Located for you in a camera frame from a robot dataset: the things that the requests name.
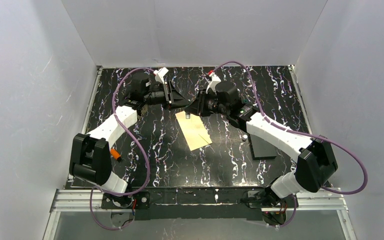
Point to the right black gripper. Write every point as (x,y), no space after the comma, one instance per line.
(202,103)

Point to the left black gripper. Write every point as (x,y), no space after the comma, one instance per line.
(170,96)

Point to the cream paper envelope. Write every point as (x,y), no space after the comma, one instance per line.
(194,131)

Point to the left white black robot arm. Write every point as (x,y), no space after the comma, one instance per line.
(90,158)

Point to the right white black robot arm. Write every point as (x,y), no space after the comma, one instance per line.
(315,160)

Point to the black rectangular block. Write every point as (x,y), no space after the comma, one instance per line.
(261,149)

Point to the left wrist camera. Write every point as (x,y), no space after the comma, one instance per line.
(160,74)

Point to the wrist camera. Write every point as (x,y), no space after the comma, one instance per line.
(160,74)
(212,82)

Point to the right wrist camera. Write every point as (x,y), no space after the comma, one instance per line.
(212,82)

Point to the orange handled screwdriver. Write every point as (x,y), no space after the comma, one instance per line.
(114,153)

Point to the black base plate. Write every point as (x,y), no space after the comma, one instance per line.
(160,203)

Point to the aluminium frame rail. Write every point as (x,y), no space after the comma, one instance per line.
(227,162)

